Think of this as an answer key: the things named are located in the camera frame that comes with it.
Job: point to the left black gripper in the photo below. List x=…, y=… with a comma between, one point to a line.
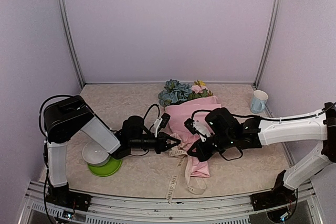
x=161, y=142

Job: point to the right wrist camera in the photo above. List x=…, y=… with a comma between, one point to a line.
x=195, y=127

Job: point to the white ceramic bowl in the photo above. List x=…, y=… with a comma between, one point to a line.
x=94, y=154

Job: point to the yellow fake flower stem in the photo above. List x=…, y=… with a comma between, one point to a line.
x=200, y=83

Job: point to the front aluminium rail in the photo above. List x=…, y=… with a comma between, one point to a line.
x=117, y=209

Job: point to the blue fake flower bunch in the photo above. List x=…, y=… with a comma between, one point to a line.
x=174, y=93

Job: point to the green plastic plate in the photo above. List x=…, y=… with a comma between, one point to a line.
x=110, y=167

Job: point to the beige printed ribbon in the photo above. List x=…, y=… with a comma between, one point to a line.
x=189, y=168

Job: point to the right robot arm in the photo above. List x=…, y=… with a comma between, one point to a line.
x=318, y=125

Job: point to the aluminium frame post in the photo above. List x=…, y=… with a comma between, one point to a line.
x=267, y=44
x=70, y=43

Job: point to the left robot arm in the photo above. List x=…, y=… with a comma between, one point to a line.
x=64, y=117

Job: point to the light blue mug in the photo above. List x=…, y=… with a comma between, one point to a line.
x=258, y=102

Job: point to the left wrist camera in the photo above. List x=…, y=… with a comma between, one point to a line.
x=160, y=123

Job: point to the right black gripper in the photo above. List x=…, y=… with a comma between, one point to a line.
x=202, y=155

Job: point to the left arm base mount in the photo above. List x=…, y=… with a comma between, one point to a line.
x=70, y=199

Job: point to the pink wrapping paper sheet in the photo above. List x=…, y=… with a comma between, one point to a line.
x=184, y=116

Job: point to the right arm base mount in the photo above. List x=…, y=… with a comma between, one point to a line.
x=270, y=199

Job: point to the left aluminium frame post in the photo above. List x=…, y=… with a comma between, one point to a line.
x=70, y=43

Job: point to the right aluminium frame post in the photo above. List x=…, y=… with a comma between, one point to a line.
x=267, y=44

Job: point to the pale pink fake flower stem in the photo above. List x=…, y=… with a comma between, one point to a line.
x=200, y=92

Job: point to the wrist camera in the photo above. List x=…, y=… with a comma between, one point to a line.
x=195, y=127
x=160, y=123

